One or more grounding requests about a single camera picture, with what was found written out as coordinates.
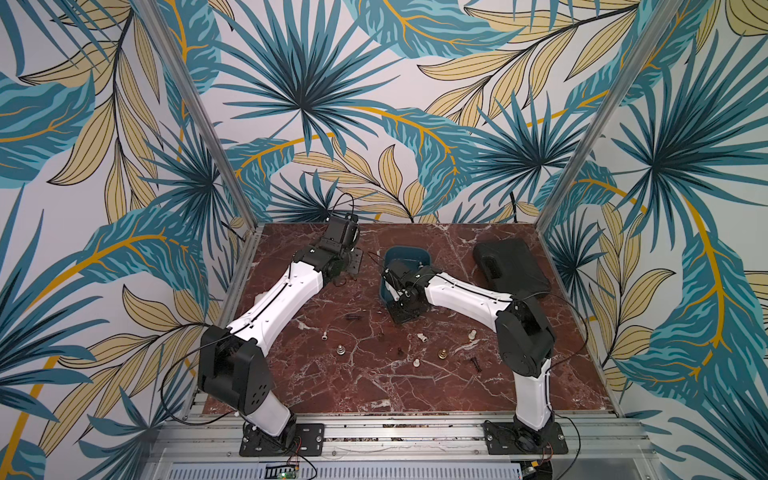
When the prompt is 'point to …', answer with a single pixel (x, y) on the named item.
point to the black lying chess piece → (353, 316)
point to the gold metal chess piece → (442, 354)
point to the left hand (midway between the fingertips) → (347, 256)
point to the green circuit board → (285, 472)
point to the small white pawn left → (324, 337)
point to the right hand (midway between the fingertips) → (398, 315)
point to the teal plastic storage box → (422, 254)
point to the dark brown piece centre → (381, 337)
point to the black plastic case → (511, 265)
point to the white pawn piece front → (416, 363)
